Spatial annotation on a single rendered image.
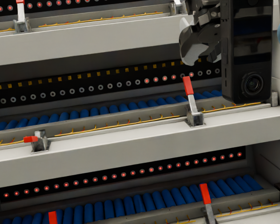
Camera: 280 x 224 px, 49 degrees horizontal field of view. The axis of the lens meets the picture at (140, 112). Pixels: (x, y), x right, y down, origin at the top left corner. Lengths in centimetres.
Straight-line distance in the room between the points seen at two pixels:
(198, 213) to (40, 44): 41
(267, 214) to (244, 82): 37
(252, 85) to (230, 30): 6
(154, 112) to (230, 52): 29
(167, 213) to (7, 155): 30
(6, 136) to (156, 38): 31
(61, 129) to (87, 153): 9
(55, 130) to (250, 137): 35
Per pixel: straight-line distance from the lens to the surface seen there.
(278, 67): 64
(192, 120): 54
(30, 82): 69
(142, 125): 56
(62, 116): 63
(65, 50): 54
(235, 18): 32
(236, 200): 64
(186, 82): 56
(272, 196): 67
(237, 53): 32
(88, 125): 57
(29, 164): 53
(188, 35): 38
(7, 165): 54
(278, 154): 70
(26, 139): 47
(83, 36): 53
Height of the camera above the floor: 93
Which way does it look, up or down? 1 degrees up
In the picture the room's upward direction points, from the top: 9 degrees counter-clockwise
